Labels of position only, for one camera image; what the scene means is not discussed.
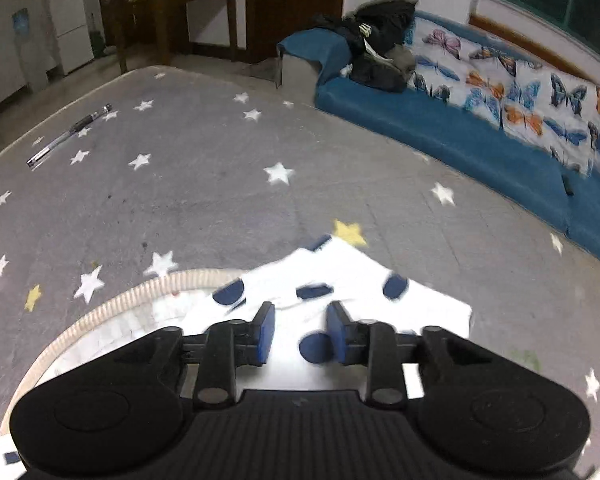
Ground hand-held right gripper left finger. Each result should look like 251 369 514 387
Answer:
112 301 277 409

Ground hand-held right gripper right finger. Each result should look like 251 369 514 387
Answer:
326 301 492 408

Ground white navy polka-dot pants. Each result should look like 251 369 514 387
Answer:
0 234 600 480

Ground grey star print tablecloth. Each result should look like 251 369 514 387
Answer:
0 65 600 480

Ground round built-in induction cooktop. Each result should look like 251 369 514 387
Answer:
0 269 246 436

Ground blue sofa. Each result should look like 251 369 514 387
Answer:
277 10 600 276

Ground black clear pen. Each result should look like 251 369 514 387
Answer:
26 104 112 169

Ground butterfly print cushion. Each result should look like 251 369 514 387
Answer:
407 15 543 128
500 65 600 177

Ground black bag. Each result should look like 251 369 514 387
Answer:
310 0 418 93

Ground dark wooden door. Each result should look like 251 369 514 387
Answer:
245 0 348 66

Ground white water dispenser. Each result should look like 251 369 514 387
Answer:
10 7 48 88

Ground white refrigerator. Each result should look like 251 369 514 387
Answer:
47 0 96 76

